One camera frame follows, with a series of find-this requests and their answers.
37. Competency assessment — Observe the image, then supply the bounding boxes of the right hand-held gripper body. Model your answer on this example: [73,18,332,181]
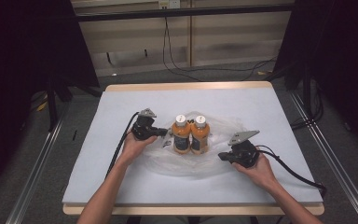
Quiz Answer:
[227,130,261,169]

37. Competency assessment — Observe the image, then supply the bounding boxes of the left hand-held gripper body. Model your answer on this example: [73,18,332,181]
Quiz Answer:
[131,107,160,141]

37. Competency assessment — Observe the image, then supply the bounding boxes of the orange bottle with white cap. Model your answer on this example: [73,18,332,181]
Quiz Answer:
[171,114,192,155]
[190,115,212,156]

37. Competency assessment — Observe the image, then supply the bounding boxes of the clear plastic bag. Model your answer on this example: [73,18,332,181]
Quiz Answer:
[143,110,250,179]

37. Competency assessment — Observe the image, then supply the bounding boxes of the person's left hand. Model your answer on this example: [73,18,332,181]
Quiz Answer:
[117,131,158,168]

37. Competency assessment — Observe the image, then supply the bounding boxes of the person's right hand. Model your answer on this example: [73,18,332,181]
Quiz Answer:
[232,153,279,190]

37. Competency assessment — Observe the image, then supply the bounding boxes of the white table cover sheet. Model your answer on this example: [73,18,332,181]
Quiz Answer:
[62,87,324,206]

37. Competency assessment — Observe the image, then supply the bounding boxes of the wooden table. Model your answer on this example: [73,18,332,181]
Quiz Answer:
[62,81,325,217]

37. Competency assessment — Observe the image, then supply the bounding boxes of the black metal stand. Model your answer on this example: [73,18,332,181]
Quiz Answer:
[283,62,313,120]
[45,77,73,133]

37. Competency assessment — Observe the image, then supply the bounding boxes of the black horizontal bar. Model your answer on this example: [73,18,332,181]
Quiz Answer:
[74,3,296,22]

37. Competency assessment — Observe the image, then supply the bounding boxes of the white power outlet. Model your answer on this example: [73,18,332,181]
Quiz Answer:
[158,0,181,9]

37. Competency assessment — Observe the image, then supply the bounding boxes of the black curtain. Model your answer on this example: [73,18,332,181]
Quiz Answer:
[273,0,358,157]
[0,0,101,200]

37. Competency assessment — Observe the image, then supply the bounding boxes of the right hand-held gripper black cable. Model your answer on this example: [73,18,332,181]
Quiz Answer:
[255,144,328,198]

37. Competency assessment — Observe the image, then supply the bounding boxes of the black wall cables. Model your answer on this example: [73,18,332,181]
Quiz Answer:
[162,17,278,82]

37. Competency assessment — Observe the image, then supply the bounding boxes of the black floor cables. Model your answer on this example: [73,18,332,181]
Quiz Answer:
[290,79,324,131]

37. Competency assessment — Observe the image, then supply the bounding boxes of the metal floor rail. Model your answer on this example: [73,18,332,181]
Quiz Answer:
[289,90,358,224]
[5,105,70,224]

